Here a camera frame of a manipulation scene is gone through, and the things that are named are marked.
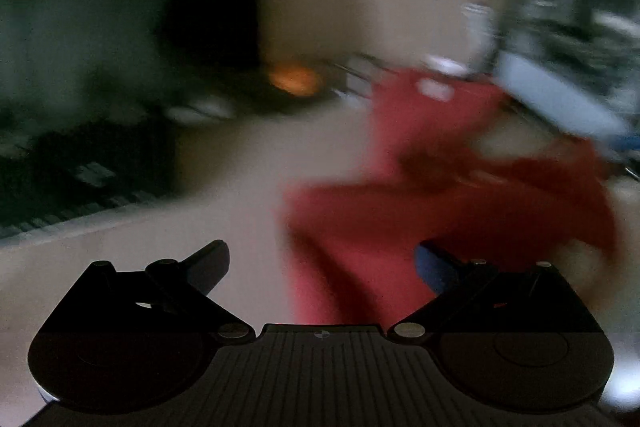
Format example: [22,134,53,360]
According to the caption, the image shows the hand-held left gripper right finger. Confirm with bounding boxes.
[390,241,598,343]

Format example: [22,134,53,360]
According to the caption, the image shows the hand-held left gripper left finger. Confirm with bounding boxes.
[42,241,256,343]

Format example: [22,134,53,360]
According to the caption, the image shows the red fleece garment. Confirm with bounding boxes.
[282,67,621,325]

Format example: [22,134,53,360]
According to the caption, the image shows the black keyboard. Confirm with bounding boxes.
[0,117,176,238]

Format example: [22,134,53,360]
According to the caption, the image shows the orange ball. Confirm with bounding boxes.
[267,63,321,96]

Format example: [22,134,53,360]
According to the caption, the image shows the large dark monitor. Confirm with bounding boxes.
[0,0,261,118]

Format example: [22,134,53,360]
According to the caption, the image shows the white glass-panel computer case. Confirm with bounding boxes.
[495,0,640,142]

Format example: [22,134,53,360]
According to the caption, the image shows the white cable with plug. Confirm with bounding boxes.
[460,2,498,72]

